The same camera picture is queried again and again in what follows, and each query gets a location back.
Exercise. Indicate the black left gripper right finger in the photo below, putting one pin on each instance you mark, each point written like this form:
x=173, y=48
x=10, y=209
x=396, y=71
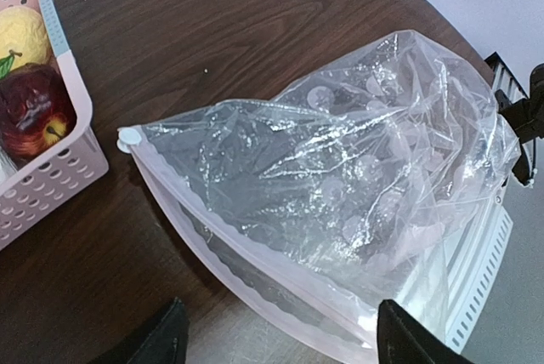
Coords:
x=401, y=339

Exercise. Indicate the dark red toy apple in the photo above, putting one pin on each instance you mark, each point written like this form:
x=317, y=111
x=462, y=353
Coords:
x=36, y=112

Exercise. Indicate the pink plastic basket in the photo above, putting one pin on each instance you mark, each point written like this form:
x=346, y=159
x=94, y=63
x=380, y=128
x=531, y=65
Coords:
x=67, y=168

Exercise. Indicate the clear zip top bag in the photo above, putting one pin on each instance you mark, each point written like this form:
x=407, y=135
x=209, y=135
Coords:
x=355, y=184

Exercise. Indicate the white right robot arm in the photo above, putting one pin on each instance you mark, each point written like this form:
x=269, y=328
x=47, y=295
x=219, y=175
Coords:
x=526, y=115

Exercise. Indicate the front aluminium rail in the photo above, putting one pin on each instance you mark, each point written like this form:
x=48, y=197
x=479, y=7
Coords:
x=473, y=258

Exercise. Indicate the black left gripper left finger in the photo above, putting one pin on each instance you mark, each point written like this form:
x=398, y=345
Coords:
x=162, y=338

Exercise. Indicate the yellow toy fruit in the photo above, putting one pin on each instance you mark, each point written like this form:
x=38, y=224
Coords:
x=24, y=39

